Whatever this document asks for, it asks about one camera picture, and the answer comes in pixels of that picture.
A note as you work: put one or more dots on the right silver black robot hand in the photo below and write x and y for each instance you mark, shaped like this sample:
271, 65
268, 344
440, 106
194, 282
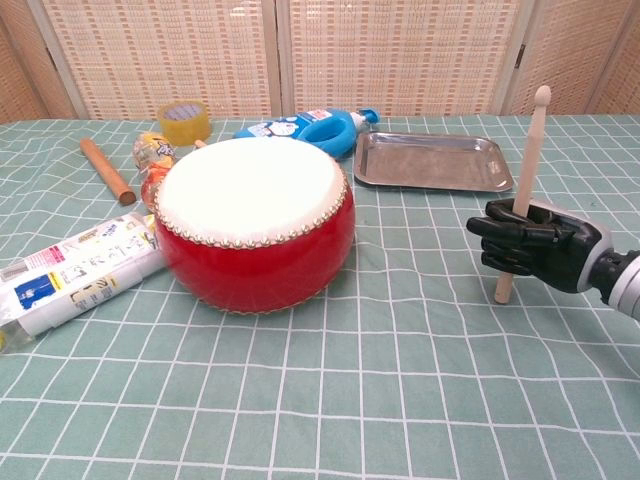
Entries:
550, 245

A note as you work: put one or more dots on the light wooden drumstick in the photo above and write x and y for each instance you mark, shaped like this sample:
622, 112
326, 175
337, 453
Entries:
532, 150
200, 144

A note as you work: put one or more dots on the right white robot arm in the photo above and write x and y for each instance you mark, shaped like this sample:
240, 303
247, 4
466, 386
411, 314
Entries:
625, 285

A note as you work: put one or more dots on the stainless steel tray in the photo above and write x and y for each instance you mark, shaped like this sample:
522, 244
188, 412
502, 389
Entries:
430, 165

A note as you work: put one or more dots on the red drum white top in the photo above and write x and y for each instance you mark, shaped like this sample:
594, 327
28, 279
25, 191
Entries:
250, 260

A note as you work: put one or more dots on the blue detergent pump bottle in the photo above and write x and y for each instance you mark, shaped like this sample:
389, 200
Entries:
325, 131

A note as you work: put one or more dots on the green checked tablecloth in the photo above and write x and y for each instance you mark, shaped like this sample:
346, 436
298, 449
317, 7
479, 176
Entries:
350, 400

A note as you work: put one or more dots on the yellow packing tape roll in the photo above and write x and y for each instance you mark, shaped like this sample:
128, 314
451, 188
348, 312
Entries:
185, 129

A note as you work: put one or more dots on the orange drink bottle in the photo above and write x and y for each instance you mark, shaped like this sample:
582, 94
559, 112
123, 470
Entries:
154, 150

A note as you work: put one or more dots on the bamboo folding screen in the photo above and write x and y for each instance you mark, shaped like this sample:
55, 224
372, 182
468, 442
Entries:
175, 60

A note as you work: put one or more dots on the brown wooden rolling pin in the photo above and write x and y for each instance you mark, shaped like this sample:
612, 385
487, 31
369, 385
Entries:
107, 170

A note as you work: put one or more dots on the white plastic snack package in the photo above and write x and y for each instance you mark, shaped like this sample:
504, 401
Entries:
75, 280

